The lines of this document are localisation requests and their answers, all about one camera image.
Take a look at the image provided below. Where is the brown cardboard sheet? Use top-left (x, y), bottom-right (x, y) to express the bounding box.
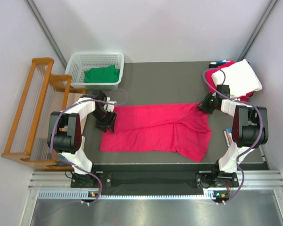
top-left (42, 91), bottom-right (88, 142)

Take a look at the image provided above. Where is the white plastic laundry basket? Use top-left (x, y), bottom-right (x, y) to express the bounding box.
top-left (65, 52), bottom-right (125, 90)

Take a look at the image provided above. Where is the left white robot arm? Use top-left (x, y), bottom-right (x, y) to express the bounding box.
top-left (47, 90), bottom-right (117, 188)

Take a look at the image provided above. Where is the green t shirt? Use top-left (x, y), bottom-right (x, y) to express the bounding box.
top-left (84, 65), bottom-right (120, 83)

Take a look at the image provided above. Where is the grey slotted cable duct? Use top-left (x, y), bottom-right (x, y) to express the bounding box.
top-left (38, 190), bottom-right (225, 200)

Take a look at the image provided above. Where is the folded pink t shirt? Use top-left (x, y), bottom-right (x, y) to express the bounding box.
top-left (205, 61), bottom-right (254, 101)

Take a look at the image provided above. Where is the pink t shirt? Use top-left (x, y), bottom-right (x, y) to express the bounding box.
top-left (100, 103), bottom-right (212, 162)
top-left (205, 61), bottom-right (254, 101)

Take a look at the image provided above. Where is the bundle of marker pens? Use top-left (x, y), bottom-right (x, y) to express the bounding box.
top-left (223, 128), bottom-right (233, 148)

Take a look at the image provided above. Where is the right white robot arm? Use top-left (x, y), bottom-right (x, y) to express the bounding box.
top-left (196, 85), bottom-right (268, 189)

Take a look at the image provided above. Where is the wooden rack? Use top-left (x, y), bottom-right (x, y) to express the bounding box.
top-left (1, 57), bottom-right (86, 171)

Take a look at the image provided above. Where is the folded white t shirt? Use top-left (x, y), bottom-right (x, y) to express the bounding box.
top-left (212, 59), bottom-right (263, 99)

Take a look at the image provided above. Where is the folded dark t shirt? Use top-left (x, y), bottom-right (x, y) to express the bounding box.
top-left (208, 60), bottom-right (230, 69)

